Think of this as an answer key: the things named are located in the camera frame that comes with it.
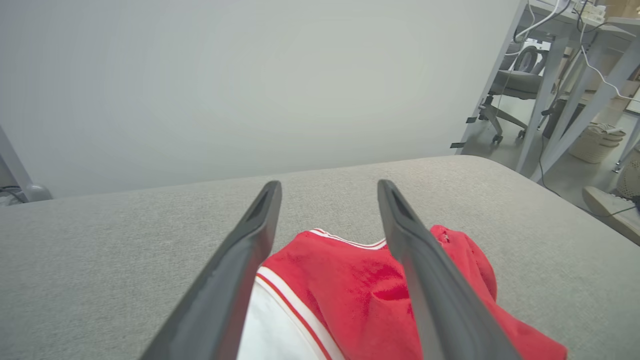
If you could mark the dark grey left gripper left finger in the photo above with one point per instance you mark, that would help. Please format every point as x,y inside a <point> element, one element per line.
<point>225,290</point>

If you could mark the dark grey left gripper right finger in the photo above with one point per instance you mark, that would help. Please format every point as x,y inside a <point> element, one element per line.
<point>435,300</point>

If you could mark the red and white garment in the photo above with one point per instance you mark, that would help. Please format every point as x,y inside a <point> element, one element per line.
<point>350,290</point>

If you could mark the white backdrop panel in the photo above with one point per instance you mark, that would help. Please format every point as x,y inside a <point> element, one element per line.
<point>250,75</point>

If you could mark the beige woven laundry basket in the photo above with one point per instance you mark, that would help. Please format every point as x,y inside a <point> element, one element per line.
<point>595,145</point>

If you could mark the white mesh basket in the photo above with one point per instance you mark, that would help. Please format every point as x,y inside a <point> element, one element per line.
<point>630,180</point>

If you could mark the grey office chair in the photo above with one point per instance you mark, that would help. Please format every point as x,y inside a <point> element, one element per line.
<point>515,82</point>

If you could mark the grey desk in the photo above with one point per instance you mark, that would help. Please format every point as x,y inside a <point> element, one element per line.
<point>547,75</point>

